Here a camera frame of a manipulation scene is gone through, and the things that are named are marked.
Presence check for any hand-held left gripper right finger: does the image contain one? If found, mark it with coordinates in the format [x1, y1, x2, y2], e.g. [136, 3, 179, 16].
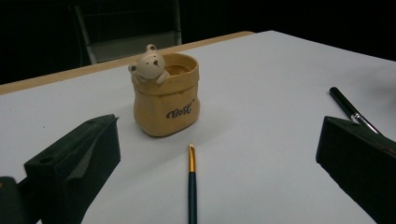
[316, 116, 396, 224]

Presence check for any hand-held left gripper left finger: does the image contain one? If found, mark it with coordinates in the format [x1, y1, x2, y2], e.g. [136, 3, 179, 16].
[23, 114, 121, 224]

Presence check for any black silver-ferrule makeup brush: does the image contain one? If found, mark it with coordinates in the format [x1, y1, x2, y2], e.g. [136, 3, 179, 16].
[329, 86, 382, 135]

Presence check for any thin gold-ferrule makeup brush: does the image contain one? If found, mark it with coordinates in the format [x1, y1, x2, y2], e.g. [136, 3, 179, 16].
[187, 142, 199, 224]

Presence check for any wooden table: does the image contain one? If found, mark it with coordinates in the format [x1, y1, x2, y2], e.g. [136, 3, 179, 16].
[0, 30, 255, 96]

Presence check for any white table board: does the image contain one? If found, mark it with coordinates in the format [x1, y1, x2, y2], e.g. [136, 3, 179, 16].
[0, 30, 396, 224]

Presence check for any white metal desk frame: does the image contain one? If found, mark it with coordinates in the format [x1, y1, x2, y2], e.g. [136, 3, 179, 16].
[74, 0, 183, 64]

